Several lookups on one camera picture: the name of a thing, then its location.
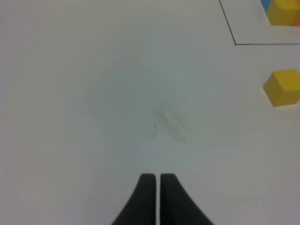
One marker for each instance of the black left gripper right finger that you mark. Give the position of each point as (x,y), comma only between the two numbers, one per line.
(176,206)

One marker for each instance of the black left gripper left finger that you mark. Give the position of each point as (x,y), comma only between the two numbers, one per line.
(140,209)

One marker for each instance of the yellow template cube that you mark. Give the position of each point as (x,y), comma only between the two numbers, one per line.
(283,12)

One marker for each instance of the orange template cube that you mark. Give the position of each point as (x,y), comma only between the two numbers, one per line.
(297,21)

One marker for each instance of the blue template cube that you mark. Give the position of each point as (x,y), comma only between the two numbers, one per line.
(265,4)

